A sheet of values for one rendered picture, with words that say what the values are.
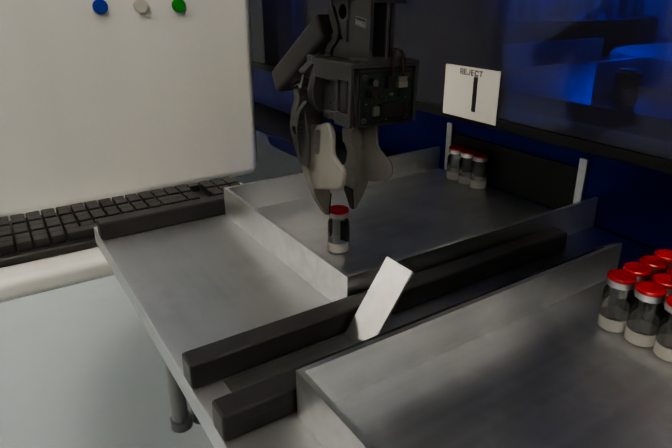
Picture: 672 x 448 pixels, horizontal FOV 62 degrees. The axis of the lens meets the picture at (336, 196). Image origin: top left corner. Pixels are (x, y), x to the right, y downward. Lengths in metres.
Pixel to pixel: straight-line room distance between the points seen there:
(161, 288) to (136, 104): 0.50
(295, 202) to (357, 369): 0.36
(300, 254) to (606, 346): 0.26
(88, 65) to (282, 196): 0.41
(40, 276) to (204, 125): 0.39
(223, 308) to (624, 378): 0.31
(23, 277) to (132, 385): 1.15
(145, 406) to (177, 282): 1.29
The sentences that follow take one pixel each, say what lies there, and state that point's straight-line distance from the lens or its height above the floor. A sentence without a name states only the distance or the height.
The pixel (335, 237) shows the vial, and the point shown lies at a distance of 0.56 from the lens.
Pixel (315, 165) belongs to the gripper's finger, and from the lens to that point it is 0.52.
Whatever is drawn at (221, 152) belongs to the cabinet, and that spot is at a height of 0.85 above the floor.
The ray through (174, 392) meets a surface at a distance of 1.35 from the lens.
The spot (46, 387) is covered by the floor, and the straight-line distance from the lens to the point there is 1.99.
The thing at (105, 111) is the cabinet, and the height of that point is 0.95.
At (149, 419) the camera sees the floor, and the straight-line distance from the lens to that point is 1.77.
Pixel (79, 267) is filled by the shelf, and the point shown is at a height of 0.80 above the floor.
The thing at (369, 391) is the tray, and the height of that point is 0.88.
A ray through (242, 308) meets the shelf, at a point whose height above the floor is 0.88.
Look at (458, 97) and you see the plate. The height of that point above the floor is 1.01.
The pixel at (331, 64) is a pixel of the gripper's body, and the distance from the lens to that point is 0.47.
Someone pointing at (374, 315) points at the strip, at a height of 0.90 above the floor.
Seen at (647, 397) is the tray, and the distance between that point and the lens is 0.44.
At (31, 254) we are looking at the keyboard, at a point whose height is 0.82.
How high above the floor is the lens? 1.13
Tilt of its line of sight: 20 degrees down
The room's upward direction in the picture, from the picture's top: straight up
